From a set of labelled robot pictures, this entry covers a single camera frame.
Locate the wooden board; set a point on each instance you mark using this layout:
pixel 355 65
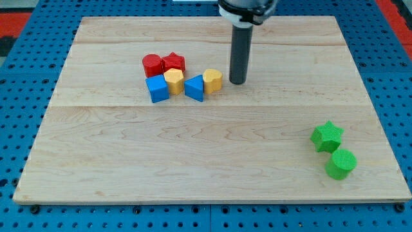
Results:
pixel 102 141

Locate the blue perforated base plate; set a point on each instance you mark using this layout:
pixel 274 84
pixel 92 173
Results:
pixel 32 67

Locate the blue cube block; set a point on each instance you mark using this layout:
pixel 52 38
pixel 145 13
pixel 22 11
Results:
pixel 158 88

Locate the red star block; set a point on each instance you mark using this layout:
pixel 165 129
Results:
pixel 173 60

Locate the yellow heart block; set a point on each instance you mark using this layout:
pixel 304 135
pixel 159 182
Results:
pixel 212 80

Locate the green star block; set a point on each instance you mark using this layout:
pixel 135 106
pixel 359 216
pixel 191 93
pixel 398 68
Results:
pixel 327 137

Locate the blue triangle block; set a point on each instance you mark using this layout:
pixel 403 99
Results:
pixel 194 88

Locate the red cylinder block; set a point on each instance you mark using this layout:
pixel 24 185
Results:
pixel 152 64

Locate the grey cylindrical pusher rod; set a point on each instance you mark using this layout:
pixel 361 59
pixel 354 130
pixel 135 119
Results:
pixel 239 54

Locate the green cylinder block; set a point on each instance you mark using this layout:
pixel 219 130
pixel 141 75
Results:
pixel 341 164

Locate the yellow pentagon block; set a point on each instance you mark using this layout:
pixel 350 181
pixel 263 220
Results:
pixel 175 81

